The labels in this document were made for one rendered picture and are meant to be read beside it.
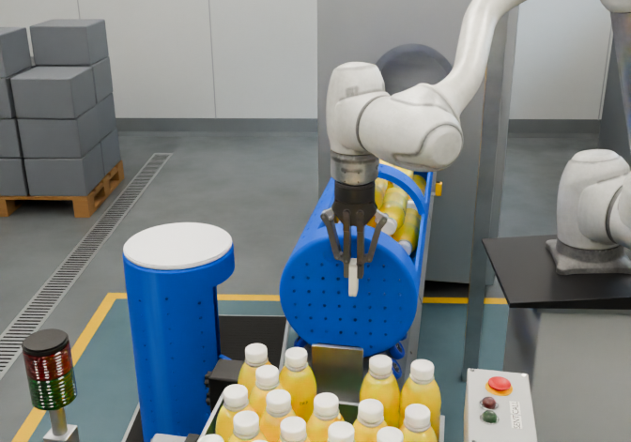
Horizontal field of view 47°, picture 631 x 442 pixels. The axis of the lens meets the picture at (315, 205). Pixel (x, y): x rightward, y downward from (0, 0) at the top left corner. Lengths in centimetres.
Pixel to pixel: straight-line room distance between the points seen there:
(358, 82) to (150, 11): 551
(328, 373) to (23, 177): 388
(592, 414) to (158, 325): 110
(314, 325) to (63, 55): 392
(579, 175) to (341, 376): 74
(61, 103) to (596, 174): 369
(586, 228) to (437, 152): 74
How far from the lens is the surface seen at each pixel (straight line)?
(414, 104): 115
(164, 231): 199
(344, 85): 125
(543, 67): 676
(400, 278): 145
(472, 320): 305
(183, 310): 184
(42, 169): 503
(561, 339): 184
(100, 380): 330
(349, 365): 142
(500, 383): 124
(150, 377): 199
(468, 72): 124
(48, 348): 109
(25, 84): 490
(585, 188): 177
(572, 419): 198
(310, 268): 147
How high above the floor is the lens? 181
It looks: 21 degrees down
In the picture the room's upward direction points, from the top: straight up
